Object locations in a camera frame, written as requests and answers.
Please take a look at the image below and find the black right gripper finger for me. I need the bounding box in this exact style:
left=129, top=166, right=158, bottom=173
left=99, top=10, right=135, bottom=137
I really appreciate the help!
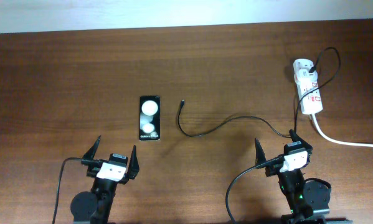
left=289, top=129, right=313, bottom=152
left=255, top=138, right=267, bottom=169

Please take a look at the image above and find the white USB wall adapter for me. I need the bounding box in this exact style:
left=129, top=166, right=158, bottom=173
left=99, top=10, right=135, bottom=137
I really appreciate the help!
left=294, top=68, right=318, bottom=85

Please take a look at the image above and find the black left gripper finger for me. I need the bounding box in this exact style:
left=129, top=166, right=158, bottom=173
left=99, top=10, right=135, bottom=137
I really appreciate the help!
left=127, top=145, right=139, bottom=179
left=82, top=136, right=101, bottom=160

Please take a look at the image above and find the white power strip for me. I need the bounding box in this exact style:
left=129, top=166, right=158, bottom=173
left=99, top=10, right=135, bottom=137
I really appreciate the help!
left=293, top=58, right=323, bottom=115

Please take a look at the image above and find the white power strip cord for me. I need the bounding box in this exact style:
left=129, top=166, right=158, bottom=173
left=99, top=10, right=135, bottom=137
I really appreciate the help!
left=309, top=113, right=373, bottom=149

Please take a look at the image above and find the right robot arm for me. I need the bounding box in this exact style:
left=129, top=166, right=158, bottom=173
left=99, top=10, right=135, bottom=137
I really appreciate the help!
left=255, top=129, right=331, bottom=223

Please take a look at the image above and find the black USB charger cable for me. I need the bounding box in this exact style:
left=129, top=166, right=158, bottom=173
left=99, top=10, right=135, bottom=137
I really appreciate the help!
left=177, top=47, right=342, bottom=139

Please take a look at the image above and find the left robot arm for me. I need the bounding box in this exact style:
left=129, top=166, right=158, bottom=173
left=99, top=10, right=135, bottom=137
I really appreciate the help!
left=70, top=137, right=139, bottom=224

